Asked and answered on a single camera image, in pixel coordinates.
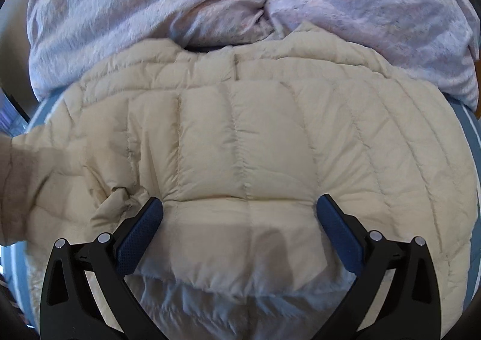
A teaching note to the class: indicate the window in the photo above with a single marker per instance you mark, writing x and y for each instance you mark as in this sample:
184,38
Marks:
9,118

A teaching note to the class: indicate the blue white striped bed sheet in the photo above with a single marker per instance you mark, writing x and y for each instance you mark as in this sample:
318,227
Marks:
466,127

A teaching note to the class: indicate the beige down jacket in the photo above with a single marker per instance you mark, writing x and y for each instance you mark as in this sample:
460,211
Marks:
263,137

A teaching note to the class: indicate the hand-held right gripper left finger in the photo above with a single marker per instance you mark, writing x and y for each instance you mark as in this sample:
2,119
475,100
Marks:
141,229

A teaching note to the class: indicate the lilac crumpled duvet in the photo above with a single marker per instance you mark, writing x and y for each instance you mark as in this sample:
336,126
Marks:
131,5

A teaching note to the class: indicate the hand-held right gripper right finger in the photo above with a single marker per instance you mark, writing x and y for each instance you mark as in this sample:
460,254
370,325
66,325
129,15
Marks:
338,231

